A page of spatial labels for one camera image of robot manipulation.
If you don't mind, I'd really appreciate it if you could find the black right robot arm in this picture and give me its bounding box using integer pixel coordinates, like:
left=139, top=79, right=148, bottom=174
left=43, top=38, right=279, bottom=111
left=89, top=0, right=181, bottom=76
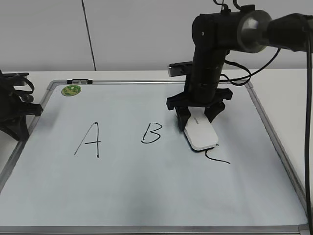
left=166, top=5, right=313, bottom=130

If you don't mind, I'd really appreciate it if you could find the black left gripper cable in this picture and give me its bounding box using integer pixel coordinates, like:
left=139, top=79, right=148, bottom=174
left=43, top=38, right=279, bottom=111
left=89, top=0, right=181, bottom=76
left=9, top=77, right=35, bottom=103

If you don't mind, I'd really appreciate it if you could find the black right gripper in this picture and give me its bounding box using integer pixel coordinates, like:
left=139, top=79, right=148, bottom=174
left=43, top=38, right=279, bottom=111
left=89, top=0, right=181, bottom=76
left=166, top=82, right=233, bottom=131

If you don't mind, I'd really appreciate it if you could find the white whiteboard with grey frame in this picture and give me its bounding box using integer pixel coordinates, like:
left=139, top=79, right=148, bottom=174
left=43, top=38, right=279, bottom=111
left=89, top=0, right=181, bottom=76
left=0, top=81, right=307, bottom=234

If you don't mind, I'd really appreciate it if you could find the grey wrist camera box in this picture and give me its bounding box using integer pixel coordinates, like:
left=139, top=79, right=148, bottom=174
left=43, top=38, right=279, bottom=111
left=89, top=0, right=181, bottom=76
left=168, top=61, right=193, bottom=77

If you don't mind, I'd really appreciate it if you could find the black vertical cable at right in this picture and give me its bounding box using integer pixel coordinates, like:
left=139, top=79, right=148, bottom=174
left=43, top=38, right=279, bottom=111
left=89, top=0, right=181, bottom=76
left=303, top=14, right=313, bottom=213

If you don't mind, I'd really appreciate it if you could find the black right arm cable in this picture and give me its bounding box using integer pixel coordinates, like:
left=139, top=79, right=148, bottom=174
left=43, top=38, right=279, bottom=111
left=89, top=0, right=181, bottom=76
left=219, top=46, right=282, bottom=86

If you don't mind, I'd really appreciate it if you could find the white whiteboard eraser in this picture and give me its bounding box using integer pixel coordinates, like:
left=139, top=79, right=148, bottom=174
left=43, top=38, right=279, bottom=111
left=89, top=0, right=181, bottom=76
left=184, top=114, right=219, bottom=151

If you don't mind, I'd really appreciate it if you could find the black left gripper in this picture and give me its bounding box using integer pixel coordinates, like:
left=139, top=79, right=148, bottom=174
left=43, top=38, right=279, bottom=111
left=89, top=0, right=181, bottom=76
left=0, top=72, right=43, bottom=141

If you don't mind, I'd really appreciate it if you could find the round green magnet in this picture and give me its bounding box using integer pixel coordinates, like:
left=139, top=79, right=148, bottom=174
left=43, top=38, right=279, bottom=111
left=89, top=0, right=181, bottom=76
left=61, top=85, right=82, bottom=97

